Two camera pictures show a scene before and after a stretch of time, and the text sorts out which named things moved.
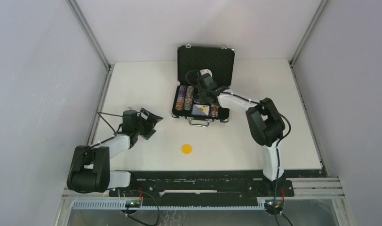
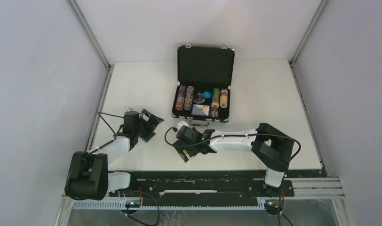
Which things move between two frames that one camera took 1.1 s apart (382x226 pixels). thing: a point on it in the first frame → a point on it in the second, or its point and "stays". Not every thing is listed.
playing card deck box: (200, 109) stays
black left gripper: (149, 131) stays
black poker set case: (219, 60) stays
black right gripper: (202, 100) → (185, 157)
